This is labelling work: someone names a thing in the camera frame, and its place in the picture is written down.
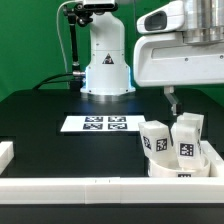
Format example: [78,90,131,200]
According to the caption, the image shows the white cable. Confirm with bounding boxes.
[55,0,81,74]

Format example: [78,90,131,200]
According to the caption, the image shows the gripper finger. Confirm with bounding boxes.
[164,86,181,116]

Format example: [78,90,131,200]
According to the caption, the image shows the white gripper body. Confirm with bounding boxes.
[133,32,224,87]

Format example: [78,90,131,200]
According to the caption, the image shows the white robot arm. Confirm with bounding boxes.
[83,0,224,115]

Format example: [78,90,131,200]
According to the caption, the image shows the black cables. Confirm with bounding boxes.
[31,73,75,91]

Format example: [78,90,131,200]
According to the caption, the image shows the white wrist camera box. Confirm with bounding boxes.
[137,0,185,34]

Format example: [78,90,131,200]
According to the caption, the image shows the white U-shaped fence wall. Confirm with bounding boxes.
[0,141,224,204]

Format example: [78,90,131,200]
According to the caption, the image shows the white marker base plate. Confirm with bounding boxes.
[61,115,145,132]

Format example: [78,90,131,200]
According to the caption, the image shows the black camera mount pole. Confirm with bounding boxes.
[63,3,93,91]

